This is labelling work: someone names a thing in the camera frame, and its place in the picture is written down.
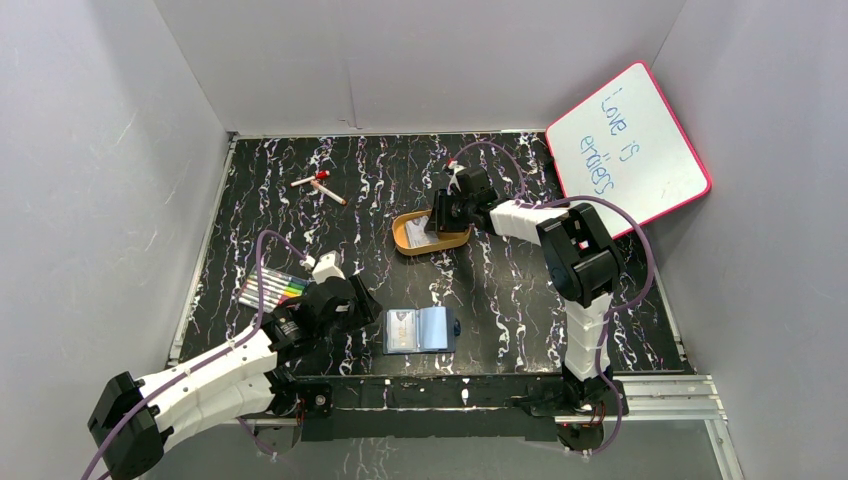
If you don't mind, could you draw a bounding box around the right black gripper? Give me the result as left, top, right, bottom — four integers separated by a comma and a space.
424, 189, 475, 233

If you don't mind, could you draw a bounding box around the orange oval tray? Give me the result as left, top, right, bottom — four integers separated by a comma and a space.
392, 210, 471, 257

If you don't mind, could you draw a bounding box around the grey credit card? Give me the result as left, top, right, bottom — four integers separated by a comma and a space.
386, 309, 418, 354
404, 215, 437, 249

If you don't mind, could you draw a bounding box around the navy blue card holder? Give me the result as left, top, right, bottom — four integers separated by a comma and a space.
383, 306, 461, 355

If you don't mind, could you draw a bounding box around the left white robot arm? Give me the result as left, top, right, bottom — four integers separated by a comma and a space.
87, 275, 383, 479

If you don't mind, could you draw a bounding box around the colourful marker pen set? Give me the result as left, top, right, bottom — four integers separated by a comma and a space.
237, 267, 310, 313

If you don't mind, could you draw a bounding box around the red capped marker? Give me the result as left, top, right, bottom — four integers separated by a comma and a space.
290, 170, 330, 188

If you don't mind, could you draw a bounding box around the white marker pen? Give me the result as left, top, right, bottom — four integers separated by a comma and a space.
310, 180, 347, 205

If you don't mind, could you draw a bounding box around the pink framed whiteboard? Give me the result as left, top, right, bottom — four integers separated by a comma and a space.
545, 61, 712, 225

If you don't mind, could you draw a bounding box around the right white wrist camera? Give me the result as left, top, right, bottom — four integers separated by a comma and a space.
445, 158, 465, 191

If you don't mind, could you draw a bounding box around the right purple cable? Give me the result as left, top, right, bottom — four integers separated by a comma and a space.
447, 140, 658, 456

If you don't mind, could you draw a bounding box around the purple cable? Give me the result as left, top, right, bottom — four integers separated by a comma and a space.
447, 140, 658, 456
79, 229, 316, 480

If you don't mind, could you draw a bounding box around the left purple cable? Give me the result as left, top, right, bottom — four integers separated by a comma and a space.
79, 229, 316, 480

